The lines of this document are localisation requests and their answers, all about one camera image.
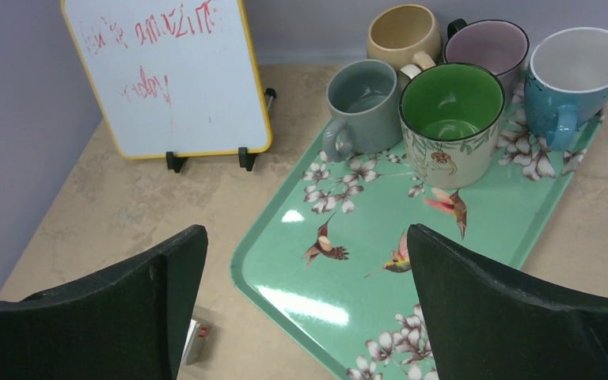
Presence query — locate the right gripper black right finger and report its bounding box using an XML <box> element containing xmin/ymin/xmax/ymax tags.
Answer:
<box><xmin>407</xmin><ymin>224</ymin><xmax>608</xmax><ymax>379</ymax></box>

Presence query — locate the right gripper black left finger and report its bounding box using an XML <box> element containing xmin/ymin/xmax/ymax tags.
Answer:
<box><xmin>0</xmin><ymin>225</ymin><xmax>208</xmax><ymax>379</ymax></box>

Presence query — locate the cream white mug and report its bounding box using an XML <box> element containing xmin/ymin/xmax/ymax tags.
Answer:
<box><xmin>398</xmin><ymin>63</ymin><xmax>506</xmax><ymax>189</ymax></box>

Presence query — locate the grey mug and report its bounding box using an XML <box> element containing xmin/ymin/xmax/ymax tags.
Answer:
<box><xmin>322</xmin><ymin>59</ymin><xmax>402</xmax><ymax>162</ymax></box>

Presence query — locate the blue teal mug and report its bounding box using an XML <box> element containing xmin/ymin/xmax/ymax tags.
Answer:
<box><xmin>524</xmin><ymin>27</ymin><xmax>608</xmax><ymax>151</ymax></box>

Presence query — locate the mauve purple mug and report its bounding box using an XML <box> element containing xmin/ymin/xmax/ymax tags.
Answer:
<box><xmin>443</xmin><ymin>18</ymin><xmax>530</xmax><ymax>102</ymax></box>

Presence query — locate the beige brown mug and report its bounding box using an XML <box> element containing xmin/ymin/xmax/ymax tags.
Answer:
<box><xmin>367</xmin><ymin>4</ymin><xmax>443</xmax><ymax>80</ymax></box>

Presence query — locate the small white card box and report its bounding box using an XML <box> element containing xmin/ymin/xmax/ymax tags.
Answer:
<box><xmin>180</xmin><ymin>318</ymin><xmax>211</xmax><ymax>366</ymax></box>

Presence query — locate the green floral tray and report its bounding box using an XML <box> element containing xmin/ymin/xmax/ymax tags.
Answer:
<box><xmin>231</xmin><ymin>88</ymin><xmax>604</xmax><ymax>379</ymax></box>

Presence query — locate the white whiteboard yellow frame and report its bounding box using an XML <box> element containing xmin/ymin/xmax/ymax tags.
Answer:
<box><xmin>60</xmin><ymin>1</ymin><xmax>276</xmax><ymax>172</ymax></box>

